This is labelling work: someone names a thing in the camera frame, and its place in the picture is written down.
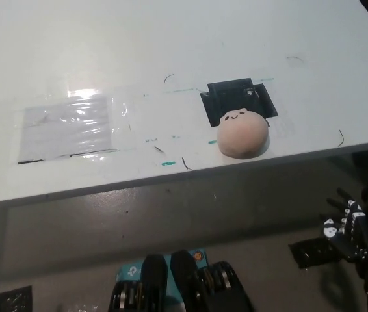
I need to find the clear plastic sheet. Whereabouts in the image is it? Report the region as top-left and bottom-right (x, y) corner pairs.
(17, 96), (120, 165)

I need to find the pink dumpling toy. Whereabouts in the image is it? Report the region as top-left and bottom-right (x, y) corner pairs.
(216, 107), (270, 160)

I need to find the teal router box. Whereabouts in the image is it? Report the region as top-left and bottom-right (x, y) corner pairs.
(116, 248), (208, 298)

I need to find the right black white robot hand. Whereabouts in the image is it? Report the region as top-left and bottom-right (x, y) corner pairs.
(320, 187), (368, 263)

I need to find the black square mask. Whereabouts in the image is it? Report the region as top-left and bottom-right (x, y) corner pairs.
(200, 77), (279, 127)

